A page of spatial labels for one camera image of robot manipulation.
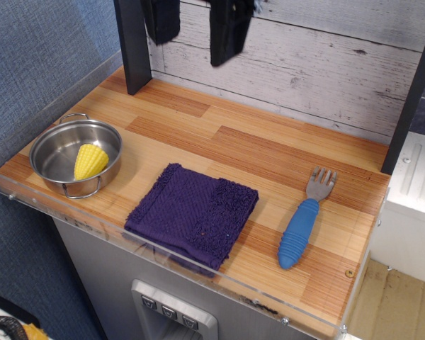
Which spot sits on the blue handled metal fork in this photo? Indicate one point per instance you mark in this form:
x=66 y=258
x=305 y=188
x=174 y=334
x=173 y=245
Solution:
x=296 y=235

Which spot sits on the silver dispenser button panel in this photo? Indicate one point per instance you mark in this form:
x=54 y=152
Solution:
x=164 y=316

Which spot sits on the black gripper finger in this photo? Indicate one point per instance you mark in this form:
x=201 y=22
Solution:
x=229 y=24
x=162 y=19

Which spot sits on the yellow object at corner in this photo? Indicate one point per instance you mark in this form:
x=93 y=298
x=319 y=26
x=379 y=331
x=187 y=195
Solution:
x=34 y=333

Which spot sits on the small steel pot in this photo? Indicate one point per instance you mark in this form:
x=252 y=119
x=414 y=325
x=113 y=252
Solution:
x=54 y=153

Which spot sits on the clear acrylic guard rail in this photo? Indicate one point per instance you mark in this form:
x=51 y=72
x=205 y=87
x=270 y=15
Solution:
x=266 y=124

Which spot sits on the yellow toy corn cob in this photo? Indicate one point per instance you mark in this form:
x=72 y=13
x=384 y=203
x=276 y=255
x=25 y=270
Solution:
x=90 y=161

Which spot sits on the grey toy fridge cabinet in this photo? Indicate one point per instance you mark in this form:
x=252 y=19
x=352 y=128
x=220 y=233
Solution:
x=107 y=273

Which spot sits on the left dark grey post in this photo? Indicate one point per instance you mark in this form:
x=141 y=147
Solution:
x=133 y=43

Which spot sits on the right dark grey post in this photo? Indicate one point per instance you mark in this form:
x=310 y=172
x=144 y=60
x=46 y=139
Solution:
x=406 y=117

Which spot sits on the white toy sink unit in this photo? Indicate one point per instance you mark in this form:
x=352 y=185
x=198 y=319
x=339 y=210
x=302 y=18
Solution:
x=398 y=240

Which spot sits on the purple cloth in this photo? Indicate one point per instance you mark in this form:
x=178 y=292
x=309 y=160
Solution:
x=197 y=216

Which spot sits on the dark grey post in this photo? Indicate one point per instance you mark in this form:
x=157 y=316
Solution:
x=406 y=117
x=133 y=43

